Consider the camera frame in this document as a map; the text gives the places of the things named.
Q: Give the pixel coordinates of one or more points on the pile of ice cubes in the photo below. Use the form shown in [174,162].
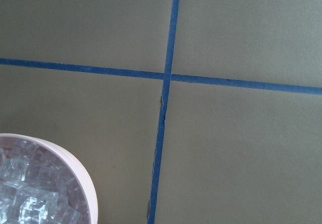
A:
[37,186]

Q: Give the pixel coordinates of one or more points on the pink bowl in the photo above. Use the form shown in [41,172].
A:
[76,167]

